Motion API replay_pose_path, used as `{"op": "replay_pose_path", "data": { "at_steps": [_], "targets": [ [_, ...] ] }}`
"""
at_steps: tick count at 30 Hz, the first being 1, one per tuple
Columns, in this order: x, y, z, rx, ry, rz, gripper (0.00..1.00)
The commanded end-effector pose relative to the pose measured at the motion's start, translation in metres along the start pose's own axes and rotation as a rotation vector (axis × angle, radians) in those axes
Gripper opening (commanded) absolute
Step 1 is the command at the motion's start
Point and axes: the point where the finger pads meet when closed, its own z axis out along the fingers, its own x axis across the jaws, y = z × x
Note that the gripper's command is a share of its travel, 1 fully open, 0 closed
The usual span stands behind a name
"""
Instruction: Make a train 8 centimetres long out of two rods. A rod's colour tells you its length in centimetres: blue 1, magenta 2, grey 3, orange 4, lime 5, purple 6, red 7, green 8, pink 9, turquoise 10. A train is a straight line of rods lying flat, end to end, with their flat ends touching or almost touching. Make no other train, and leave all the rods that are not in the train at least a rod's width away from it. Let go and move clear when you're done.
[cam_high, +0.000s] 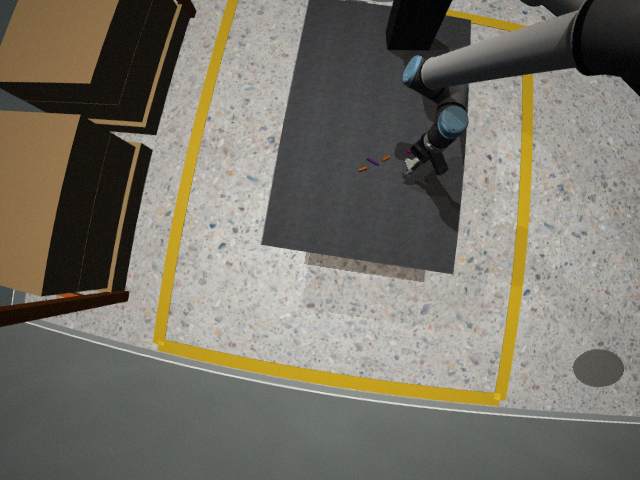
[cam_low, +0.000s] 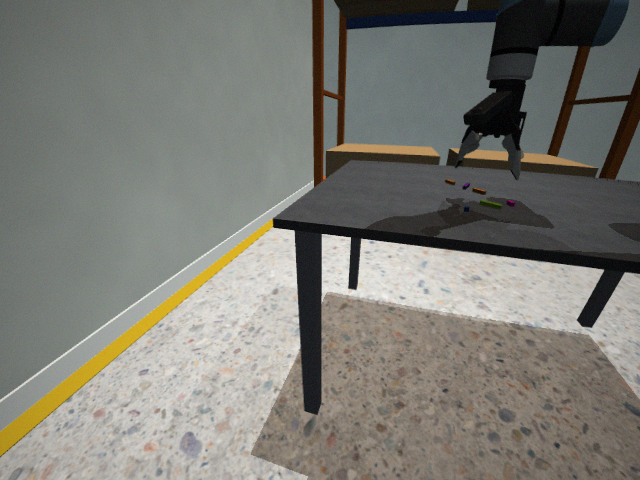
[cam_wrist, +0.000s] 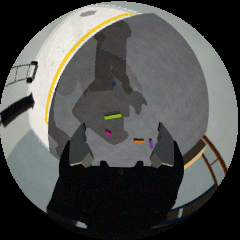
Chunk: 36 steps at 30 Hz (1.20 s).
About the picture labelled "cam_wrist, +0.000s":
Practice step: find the lime green rod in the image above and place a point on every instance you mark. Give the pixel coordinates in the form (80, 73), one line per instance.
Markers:
(116, 115)

